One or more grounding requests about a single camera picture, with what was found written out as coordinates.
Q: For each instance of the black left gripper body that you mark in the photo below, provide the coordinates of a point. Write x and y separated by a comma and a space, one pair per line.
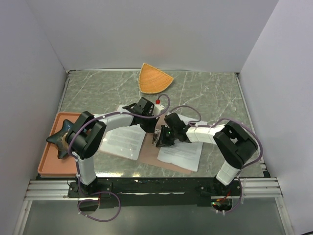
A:
146, 124

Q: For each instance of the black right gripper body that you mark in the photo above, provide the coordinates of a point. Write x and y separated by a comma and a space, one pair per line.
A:
168, 136

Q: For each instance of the white printed paper stack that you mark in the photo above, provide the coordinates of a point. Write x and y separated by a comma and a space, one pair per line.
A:
182, 154

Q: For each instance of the pink brown file folder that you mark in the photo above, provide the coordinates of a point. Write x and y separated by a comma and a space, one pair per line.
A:
149, 153

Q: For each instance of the white printed paper sheet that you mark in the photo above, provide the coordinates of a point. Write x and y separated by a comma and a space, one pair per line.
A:
120, 138

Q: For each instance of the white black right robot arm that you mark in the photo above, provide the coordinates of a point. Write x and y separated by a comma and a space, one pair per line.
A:
234, 140

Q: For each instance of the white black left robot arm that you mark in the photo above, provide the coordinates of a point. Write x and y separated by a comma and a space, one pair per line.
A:
85, 136

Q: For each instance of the metal folder clip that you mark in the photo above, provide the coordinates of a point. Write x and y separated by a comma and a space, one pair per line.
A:
155, 138

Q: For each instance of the orange woven wicker basket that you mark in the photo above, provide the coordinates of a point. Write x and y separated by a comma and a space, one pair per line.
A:
152, 80

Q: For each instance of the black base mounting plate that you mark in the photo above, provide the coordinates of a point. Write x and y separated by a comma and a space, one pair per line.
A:
130, 192

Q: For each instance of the dark teal star dish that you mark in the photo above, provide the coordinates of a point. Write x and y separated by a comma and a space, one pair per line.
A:
59, 139

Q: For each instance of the salmon pink plastic tray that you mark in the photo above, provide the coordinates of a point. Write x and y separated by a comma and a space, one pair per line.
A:
50, 165

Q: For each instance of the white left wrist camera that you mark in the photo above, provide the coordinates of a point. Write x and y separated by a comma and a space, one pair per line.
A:
158, 108

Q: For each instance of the aluminium frame rail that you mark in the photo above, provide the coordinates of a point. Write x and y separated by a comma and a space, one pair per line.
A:
247, 187

